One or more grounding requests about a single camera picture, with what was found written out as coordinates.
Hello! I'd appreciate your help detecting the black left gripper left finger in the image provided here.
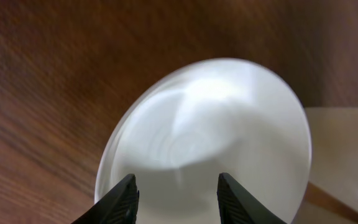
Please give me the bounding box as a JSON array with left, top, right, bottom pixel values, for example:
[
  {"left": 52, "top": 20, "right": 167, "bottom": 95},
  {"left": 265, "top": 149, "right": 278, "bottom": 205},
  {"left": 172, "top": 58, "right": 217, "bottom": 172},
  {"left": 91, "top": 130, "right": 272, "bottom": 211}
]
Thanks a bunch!
[{"left": 72, "top": 174, "right": 139, "bottom": 224}]

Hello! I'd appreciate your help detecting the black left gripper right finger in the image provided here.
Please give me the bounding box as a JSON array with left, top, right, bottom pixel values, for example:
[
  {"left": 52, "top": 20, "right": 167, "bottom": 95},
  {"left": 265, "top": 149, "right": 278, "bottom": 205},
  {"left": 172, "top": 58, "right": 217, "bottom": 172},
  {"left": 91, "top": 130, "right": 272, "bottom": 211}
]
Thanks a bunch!
[{"left": 217, "top": 172, "right": 285, "bottom": 224}]

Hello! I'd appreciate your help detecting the cream white cup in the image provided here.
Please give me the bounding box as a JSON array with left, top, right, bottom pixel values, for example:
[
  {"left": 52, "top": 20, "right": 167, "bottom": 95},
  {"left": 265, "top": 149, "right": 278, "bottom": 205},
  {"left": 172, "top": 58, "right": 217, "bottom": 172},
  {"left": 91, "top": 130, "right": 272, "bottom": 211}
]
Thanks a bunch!
[{"left": 294, "top": 108, "right": 358, "bottom": 223}]

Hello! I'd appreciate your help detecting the white small bowl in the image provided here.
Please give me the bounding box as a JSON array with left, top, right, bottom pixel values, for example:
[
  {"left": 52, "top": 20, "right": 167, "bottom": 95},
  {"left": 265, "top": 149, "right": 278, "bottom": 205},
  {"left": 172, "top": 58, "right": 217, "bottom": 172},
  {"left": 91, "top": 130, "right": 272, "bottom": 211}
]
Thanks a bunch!
[{"left": 94, "top": 58, "right": 312, "bottom": 223}]

